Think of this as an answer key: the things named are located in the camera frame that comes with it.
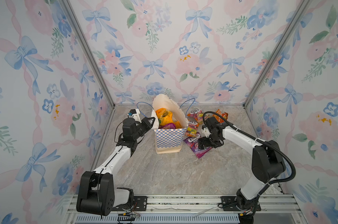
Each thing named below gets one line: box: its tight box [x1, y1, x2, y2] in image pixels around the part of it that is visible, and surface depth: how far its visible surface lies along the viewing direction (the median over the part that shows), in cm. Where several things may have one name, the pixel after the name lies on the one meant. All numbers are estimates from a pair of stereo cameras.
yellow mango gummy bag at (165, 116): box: [155, 107, 175, 126], surface depth 99 cm
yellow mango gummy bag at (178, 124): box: [174, 120, 183, 129], surface depth 100 cm
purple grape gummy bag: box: [158, 122, 177, 130], surface depth 92 cm
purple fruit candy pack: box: [183, 131, 213, 159], surface depth 94 cm
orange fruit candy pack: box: [185, 119, 200, 137], surface depth 103 cm
